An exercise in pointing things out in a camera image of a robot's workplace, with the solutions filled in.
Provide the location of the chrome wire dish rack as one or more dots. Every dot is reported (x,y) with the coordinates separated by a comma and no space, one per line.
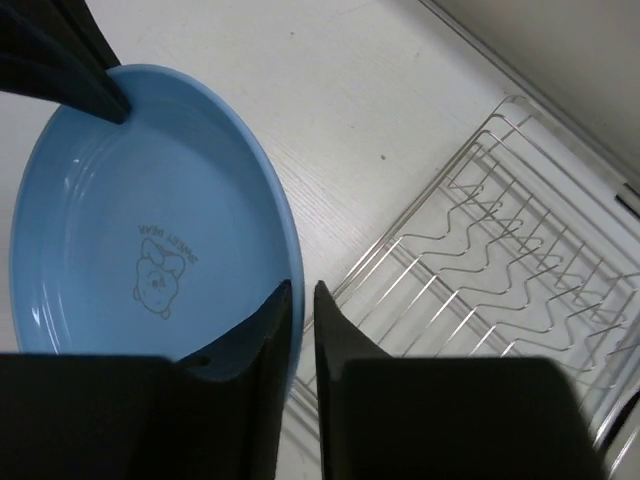
(525,243)

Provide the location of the blue plastic plate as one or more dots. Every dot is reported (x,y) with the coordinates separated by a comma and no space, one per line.
(152,237)

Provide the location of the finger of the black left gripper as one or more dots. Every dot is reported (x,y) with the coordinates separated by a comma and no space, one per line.
(55,51)

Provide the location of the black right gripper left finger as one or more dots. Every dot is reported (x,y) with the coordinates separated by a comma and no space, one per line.
(216,414)

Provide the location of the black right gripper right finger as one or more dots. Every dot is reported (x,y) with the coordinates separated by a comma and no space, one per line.
(386,417)

